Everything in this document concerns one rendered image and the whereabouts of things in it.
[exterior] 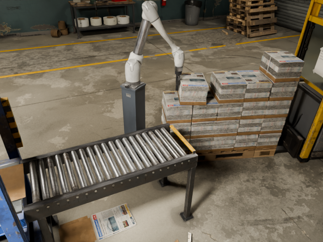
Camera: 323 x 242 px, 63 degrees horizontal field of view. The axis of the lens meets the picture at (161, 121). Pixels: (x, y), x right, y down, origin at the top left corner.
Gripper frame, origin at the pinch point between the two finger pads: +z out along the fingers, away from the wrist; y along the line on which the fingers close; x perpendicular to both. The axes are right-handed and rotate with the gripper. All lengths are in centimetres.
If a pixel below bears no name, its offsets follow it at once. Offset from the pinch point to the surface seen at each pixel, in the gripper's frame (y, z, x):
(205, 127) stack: -19, 43, -33
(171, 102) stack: -10.1, 13.1, 7.4
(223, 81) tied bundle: -11, -11, -48
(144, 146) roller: -81, 17, 43
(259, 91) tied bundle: -18, -2, -88
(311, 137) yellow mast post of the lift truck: -38, 50, -158
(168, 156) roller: -95, 16, 24
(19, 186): -116, 18, 135
